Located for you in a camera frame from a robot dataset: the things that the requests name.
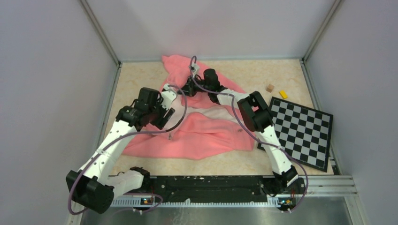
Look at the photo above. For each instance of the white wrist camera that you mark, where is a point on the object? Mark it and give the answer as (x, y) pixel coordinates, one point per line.
(168, 95)
(194, 66)

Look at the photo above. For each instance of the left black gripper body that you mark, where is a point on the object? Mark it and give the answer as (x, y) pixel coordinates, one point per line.
(152, 109)

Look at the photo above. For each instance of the black white checkerboard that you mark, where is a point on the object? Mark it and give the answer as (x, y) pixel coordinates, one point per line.
(305, 133)

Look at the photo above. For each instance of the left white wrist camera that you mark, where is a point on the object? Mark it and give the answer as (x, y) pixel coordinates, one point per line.
(168, 95)

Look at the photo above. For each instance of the pink zip-up jacket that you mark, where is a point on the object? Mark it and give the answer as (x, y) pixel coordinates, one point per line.
(207, 129)

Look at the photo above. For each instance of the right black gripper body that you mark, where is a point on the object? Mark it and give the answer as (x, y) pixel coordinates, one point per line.
(202, 83)

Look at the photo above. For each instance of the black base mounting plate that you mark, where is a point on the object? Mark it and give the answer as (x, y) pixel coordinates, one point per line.
(218, 189)

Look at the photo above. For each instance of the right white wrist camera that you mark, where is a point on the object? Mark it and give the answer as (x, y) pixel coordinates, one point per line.
(194, 66)

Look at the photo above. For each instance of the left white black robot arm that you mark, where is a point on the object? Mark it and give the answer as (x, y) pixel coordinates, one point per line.
(105, 155)

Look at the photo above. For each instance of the small yellow block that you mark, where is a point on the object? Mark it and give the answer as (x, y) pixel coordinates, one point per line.
(283, 94)

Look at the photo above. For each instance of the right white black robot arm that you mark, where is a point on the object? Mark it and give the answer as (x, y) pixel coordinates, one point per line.
(253, 115)

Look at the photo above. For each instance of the aluminium front rail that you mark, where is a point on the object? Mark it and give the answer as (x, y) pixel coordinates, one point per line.
(315, 186)

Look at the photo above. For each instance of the small wooden cube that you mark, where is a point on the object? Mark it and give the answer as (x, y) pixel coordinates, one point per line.
(270, 88)

